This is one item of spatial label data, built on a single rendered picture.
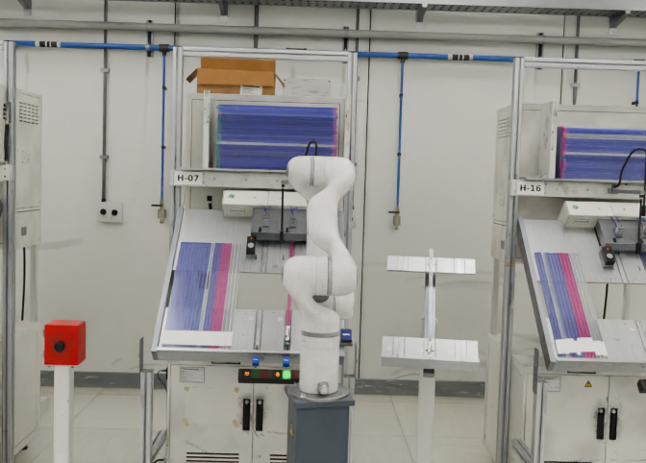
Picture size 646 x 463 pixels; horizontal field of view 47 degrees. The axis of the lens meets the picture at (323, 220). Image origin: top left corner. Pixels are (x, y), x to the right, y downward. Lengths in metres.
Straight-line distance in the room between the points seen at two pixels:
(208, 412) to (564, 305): 1.48
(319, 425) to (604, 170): 1.70
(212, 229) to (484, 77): 2.28
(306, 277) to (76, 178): 2.84
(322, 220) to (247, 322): 0.67
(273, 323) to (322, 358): 0.59
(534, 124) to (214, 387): 1.79
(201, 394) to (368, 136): 2.15
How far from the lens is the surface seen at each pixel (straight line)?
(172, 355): 2.78
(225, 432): 3.15
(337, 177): 2.40
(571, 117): 3.49
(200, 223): 3.13
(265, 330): 2.79
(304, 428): 2.28
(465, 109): 4.72
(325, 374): 2.27
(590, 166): 3.31
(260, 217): 3.05
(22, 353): 3.73
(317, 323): 2.23
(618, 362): 2.93
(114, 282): 4.82
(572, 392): 3.26
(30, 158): 3.70
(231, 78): 3.49
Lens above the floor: 1.37
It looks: 3 degrees down
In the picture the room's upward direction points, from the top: 2 degrees clockwise
